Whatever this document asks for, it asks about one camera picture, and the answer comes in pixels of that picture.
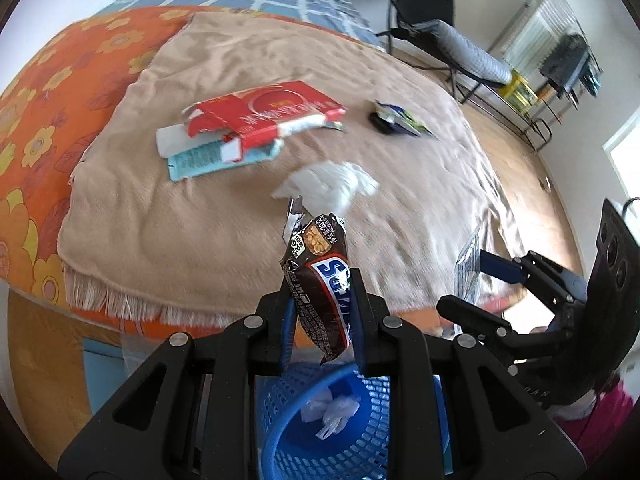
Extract light blue bed frame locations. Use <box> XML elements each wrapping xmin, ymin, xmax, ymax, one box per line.
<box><xmin>82</xmin><ymin>345</ymin><xmax>129</xmax><ymax>433</ymax></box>

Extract striped grey chair cushion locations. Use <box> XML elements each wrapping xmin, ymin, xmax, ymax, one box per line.
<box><xmin>430</xmin><ymin>19</ymin><xmax>513</xmax><ymax>87</ymax></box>

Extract white and teal carton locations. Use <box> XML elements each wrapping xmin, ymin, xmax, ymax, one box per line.
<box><xmin>277</xmin><ymin>112</ymin><xmax>347</xmax><ymax>136</ymax></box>

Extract crumpled white tissue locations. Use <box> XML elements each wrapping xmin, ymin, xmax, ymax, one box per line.
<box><xmin>271</xmin><ymin>161</ymin><xmax>380</xmax><ymax>213</ymax></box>

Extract yellow storage box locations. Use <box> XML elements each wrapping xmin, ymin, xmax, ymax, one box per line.
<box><xmin>500</xmin><ymin>72</ymin><xmax>537</xmax><ymax>112</ymax></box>

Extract dark clothes on rack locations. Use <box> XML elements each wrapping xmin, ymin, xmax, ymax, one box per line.
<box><xmin>540</xmin><ymin>34</ymin><xmax>601</xmax><ymax>97</ymax></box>

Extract bright window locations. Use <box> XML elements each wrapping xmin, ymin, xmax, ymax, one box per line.
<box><xmin>602</xmin><ymin>110</ymin><xmax>640</xmax><ymax>207</ymax></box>

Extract white paper sheet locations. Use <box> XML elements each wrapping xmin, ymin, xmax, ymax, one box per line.
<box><xmin>156</xmin><ymin>124</ymin><xmax>201</xmax><ymax>160</ymax></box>

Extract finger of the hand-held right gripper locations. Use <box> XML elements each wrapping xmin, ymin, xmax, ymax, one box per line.
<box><xmin>436</xmin><ymin>294</ymin><xmax>523</xmax><ymax>358</ymax></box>
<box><xmin>479</xmin><ymin>249</ymin><xmax>588</xmax><ymax>313</ymax></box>

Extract blue plastic mesh basket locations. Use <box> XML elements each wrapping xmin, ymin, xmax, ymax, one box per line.
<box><xmin>255</xmin><ymin>362</ymin><xmax>453</xmax><ymax>480</ymax></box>

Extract dark torn snack wrapper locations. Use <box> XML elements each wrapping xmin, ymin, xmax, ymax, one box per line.
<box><xmin>370</xmin><ymin>100</ymin><xmax>436</xmax><ymax>139</ymax></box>

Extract metal drying rack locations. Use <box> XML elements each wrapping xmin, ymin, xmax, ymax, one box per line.
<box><xmin>487</xmin><ymin>0</ymin><xmax>607</xmax><ymax>152</ymax></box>

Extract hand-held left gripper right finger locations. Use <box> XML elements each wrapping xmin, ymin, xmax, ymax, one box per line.
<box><xmin>347</xmin><ymin>267</ymin><xmax>586</xmax><ymax>480</ymax></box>

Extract beige fringed blanket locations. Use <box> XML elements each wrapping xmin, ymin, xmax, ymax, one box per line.
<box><xmin>59</xmin><ymin>12</ymin><xmax>526</xmax><ymax>328</ymax></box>

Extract light blue cream tube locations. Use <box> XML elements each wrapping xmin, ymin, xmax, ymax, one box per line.
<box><xmin>166</xmin><ymin>137</ymin><xmax>285</xmax><ymax>182</ymax></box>

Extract person's pink clothing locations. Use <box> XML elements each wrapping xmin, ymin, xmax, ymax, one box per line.
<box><xmin>550</xmin><ymin>370</ymin><xmax>637</xmax><ymax>467</ymax></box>

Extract red cardboard box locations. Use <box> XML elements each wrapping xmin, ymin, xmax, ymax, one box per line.
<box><xmin>181</xmin><ymin>80</ymin><xmax>347</xmax><ymax>163</ymax></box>

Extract brown candy bar wrapper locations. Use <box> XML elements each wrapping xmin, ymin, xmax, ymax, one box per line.
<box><xmin>279</xmin><ymin>195</ymin><xmax>352</xmax><ymax>367</ymax></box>

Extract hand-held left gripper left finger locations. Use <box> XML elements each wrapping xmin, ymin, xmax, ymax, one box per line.
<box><xmin>57</xmin><ymin>280</ymin><xmax>301</xmax><ymax>480</ymax></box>

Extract crumpled white plastic bag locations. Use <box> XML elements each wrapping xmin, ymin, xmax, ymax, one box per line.
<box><xmin>300</xmin><ymin>392</ymin><xmax>362</xmax><ymax>441</ymax></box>

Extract clear plastic packaging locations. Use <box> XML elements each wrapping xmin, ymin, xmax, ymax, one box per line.
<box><xmin>454</xmin><ymin>229</ymin><xmax>485</xmax><ymax>307</ymax></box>

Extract orange floral bedsheet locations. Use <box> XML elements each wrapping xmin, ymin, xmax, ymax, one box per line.
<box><xmin>0</xmin><ymin>6</ymin><xmax>523</xmax><ymax>348</ymax></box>

